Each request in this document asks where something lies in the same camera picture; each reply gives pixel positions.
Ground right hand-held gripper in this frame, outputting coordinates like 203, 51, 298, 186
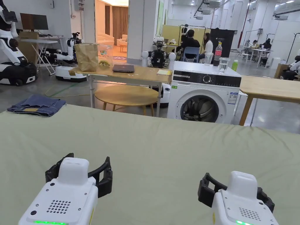
198, 171, 279, 225

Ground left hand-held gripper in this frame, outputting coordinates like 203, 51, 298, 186
18, 153, 113, 225

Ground bed with pale green sheet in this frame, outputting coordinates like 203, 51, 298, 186
0, 104, 300, 225

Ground folded blue jeans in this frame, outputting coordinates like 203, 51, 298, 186
7, 95, 67, 117

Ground round wooden table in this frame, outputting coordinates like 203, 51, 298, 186
95, 85, 160, 116

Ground white washing machine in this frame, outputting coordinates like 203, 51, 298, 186
167, 42, 242, 124

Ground white wheeled robot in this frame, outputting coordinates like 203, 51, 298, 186
46, 32, 88, 82

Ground light wooden table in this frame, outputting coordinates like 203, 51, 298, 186
238, 75, 300, 127

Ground rectangular wooden table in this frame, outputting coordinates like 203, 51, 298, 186
74, 43, 174, 117

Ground large white black robot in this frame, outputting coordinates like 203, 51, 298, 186
0, 0, 38, 85

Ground brown carton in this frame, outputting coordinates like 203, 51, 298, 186
275, 63, 291, 79

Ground white folding table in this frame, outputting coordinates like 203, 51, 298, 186
21, 38, 59, 75

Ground white armchair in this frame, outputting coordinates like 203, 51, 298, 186
116, 34, 128, 47

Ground black white humanoid robot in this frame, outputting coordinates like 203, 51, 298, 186
142, 40, 177, 109

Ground group of people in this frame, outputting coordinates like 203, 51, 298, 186
243, 38, 274, 67

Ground blue chair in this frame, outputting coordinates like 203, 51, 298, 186
182, 47, 200, 63

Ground black standing banner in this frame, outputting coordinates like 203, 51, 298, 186
210, 28, 235, 58

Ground desk with black monitor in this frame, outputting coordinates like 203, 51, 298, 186
20, 13, 65, 39

